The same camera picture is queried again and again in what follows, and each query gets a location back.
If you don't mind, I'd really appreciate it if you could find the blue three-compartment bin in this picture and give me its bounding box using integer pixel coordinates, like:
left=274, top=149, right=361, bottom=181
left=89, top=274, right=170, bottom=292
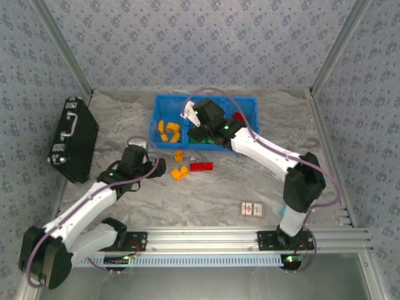
left=149, top=93, right=259, bottom=153

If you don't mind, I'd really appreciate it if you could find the playing card box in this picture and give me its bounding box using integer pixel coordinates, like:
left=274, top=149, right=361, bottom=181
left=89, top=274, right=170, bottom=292
left=239, top=200, right=266, bottom=219

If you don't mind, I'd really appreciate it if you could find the left small circuit board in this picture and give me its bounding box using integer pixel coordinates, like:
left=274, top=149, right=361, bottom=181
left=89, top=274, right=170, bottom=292
left=104, top=255, right=130, bottom=266

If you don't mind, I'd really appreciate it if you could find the small circuit board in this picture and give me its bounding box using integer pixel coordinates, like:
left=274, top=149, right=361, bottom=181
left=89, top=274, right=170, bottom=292
left=104, top=255, right=130, bottom=266
left=280, top=253, right=303, bottom=270

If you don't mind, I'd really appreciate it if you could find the right small circuit board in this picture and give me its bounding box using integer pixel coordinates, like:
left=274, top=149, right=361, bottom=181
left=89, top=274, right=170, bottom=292
left=280, top=253, right=303, bottom=270

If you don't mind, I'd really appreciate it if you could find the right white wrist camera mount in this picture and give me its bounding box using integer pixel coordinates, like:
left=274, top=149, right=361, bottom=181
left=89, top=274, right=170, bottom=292
left=182, top=100, right=201, bottom=128

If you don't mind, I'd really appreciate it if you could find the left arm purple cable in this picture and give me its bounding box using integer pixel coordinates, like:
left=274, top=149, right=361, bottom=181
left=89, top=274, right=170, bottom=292
left=25, top=136, right=161, bottom=288

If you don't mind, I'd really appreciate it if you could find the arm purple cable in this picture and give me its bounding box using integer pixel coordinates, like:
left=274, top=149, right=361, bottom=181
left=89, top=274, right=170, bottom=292
left=25, top=136, right=161, bottom=288
left=186, top=87, right=341, bottom=274

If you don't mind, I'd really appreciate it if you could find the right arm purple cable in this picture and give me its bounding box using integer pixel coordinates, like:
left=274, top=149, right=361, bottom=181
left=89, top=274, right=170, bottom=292
left=186, top=87, right=341, bottom=274

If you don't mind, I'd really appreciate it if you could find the black case with metal handle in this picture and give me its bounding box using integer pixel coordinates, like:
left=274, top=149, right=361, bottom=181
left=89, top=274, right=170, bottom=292
left=46, top=96, right=100, bottom=184

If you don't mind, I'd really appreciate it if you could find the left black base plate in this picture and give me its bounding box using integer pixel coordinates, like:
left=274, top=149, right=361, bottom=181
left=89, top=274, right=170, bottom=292
left=118, top=231, right=148, bottom=252

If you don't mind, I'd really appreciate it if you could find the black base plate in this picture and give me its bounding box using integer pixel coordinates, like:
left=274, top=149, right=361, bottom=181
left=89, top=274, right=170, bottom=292
left=118, top=231, right=148, bottom=252
left=257, top=230, right=315, bottom=251

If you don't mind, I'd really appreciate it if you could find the aluminium mounting rail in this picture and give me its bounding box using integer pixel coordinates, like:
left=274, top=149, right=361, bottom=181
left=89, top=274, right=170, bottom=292
left=34, top=227, right=374, bottom=253

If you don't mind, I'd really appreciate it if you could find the light blue slotted cable duct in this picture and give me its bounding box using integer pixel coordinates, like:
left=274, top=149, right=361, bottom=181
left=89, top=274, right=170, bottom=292
left=73, top=253, right=284, bottom=268

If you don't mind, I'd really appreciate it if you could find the right aluminium side rail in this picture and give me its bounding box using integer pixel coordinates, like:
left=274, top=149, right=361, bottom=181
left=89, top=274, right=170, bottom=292
left=307, top=89, right=359, bottom=228

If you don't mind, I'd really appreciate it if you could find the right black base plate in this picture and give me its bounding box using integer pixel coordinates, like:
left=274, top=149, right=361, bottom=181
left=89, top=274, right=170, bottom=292
left=257, top=230, right=315, bottom=251

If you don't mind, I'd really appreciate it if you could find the left aluminium frame post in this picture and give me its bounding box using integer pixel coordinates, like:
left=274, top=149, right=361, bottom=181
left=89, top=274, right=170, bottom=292
left=31, top=0, right=94, bottom=96

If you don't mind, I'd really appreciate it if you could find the aluminium frame post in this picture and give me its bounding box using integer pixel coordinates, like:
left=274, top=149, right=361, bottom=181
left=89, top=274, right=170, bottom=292
left=31, top=0, right=94, bottom=96
left=309, top=0, right=374, bottom=94

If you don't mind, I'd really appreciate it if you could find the right aluminium frame post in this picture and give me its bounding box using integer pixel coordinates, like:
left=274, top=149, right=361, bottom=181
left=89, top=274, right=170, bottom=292
left=309, top=0, right=374, bottom=94

